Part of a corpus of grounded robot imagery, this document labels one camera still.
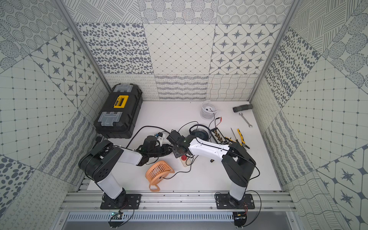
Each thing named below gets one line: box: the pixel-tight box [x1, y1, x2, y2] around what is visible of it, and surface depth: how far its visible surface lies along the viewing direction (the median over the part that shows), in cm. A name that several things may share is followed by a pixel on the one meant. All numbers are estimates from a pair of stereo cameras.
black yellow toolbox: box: [93, 83, 144, 139], surface depth 96 cm
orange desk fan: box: [145, 160, 175, 193], surface depth 75 cm
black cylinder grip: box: [232, 103, 253, 113], surface depth 116 cm
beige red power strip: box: [179, 153, 192, 168], surface depth 87 cm
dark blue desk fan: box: [189, 124, 212, 142], surface depth 99 cm
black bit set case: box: [210, 127, 229, 145], surface depth 100 cm
